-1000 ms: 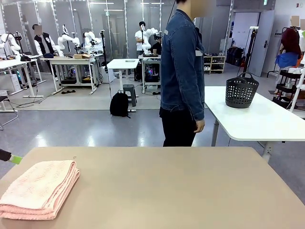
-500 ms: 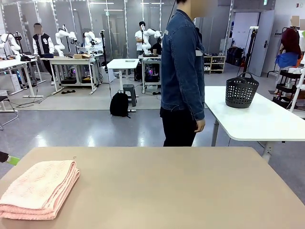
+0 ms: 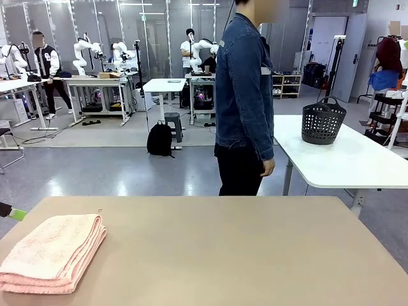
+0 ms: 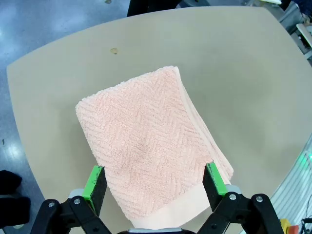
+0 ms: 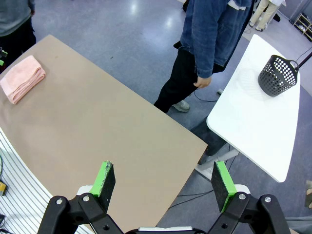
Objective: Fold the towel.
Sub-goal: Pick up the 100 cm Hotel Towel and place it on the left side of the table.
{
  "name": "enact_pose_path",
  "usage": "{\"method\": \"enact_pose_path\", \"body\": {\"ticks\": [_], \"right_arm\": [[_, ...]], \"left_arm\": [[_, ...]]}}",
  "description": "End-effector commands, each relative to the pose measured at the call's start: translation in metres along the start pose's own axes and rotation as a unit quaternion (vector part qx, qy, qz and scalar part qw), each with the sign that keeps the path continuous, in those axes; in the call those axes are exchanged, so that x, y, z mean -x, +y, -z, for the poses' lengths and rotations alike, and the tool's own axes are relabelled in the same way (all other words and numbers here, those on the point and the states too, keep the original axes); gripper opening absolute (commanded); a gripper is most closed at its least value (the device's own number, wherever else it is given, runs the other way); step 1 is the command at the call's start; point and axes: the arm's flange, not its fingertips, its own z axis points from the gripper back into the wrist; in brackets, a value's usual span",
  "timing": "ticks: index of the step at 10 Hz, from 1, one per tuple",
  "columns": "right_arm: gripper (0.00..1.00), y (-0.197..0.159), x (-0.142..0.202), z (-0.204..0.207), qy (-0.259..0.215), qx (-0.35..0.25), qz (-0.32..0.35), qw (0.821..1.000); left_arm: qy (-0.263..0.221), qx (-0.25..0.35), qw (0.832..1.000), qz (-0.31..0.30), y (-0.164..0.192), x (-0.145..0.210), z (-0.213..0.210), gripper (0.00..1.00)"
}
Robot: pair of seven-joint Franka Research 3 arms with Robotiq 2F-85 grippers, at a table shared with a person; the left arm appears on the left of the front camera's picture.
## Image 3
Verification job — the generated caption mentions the pink towel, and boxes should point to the pink towel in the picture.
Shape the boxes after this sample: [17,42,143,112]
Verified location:
[0,213,108,293]

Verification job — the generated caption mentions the black perforated plastic basket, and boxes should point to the black perforated plastic basket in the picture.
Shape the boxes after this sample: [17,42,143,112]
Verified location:
[301,96,347,146]

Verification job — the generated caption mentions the person's right hand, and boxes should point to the person's right hand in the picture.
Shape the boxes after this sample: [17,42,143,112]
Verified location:
[259,158,276,178]

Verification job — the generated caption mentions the black metal chair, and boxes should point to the black metal chair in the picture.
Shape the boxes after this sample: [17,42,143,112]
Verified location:
[0,127,26,175]

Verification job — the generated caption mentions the white drawer cabinet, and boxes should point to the white drawer cabinet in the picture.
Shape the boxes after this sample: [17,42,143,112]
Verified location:
[14,97,32,124]

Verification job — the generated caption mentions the white desk with T-foot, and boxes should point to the white desk with T-foot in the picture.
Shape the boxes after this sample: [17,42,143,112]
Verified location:
[0,76,61,132]

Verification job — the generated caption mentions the black computer tower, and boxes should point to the black computer tower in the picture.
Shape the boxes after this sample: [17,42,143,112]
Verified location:
[191,85,214,111]
[82,92,105,113]

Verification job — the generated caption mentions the person in varsity jacket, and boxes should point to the person in varsity jacket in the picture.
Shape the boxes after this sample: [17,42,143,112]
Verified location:
[33,31,73,120]

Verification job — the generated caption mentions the long white lab desk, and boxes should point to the long white lab desk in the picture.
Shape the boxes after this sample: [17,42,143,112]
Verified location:
[59,75,132,128]

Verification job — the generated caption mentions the black backpack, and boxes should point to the black backpack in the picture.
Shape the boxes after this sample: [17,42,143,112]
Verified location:
[146,120,176,159]

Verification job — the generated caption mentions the grey plastic stool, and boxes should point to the grey plastic stool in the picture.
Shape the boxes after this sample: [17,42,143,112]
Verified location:
[164,112,184,143]

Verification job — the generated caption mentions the small white table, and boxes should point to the small white table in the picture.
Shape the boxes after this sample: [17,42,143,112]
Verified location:
[142,78,187,150]

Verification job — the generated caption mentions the white desk with computer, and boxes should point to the white desk with computer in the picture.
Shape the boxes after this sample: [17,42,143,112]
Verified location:
[184,72,218,126]

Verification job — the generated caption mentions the person in white t-shirt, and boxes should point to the person in white t-shirt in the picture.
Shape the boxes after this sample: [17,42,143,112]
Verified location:
[180,28,196,77]

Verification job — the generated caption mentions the seated person with dark hair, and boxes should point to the seated person with dark hair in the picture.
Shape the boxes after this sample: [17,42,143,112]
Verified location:
[202,54,217,76]

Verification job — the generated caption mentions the person in denim jacket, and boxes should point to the person in denim jacket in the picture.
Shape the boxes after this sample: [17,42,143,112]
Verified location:
[214,0,291,197]

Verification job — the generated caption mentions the wooden shoe rack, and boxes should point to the wooden shoe rack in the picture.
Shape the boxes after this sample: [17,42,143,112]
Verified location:
[272,73,303,99]

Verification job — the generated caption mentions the black luggage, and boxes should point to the black luggage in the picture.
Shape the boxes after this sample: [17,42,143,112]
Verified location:
[302,62,329,89]

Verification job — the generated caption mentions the large white table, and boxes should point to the large white table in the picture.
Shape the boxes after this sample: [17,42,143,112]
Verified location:
[273,114,408,221]

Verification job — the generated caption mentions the black tripod stand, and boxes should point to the black tripod stand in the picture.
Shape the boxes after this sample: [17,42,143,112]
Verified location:
[317,34,347,106]

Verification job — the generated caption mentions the grey door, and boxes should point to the grey door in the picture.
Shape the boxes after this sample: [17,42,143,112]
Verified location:
[333,14,368,103]

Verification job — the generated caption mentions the black utility cart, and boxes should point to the black utility cart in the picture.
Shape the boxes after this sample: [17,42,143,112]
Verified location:
[365,94,408,138]

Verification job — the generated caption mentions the white metal rack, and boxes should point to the white metal rack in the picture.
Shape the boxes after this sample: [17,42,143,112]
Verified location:
[386,89,408,159]

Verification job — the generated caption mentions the blue cloth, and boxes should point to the blue cloth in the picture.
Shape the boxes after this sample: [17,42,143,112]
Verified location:
[368,69,403,92]

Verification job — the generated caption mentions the person in white clothing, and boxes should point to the person in white clothing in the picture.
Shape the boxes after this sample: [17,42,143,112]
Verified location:
[389,20,408,52]

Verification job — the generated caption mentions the thin black camera pole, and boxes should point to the thin black camera pole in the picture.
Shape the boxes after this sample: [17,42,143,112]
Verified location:
[133,40,146,96]

